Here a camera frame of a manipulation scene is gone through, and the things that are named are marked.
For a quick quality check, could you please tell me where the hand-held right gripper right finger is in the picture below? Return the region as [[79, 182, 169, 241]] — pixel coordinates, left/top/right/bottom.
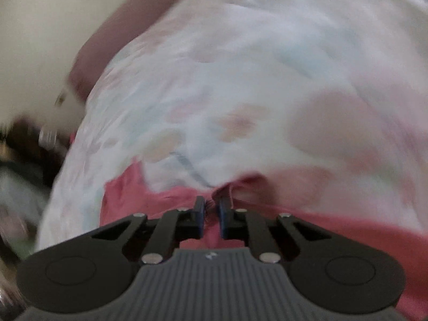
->
[[217, 195, 335, 264]]

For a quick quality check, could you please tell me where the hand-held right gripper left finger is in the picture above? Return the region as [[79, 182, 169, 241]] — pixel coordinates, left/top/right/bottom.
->
[[90, 196, 206, 265]]

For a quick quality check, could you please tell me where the pink ribbed garment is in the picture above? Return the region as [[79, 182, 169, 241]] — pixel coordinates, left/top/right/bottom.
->
[[100, 162, 428, 321]]

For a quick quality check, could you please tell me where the rack of dark clothes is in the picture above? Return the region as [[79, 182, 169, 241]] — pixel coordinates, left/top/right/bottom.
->
[[0, 117, 72, 188]]

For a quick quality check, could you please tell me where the white floral fleece blanket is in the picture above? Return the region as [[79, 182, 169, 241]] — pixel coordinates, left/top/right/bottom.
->
[[35, 0, 428, 251]]

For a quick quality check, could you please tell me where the mauve dotted pillow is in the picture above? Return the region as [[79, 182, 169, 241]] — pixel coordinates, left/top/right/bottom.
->
[[68, 0, 191, 99]]

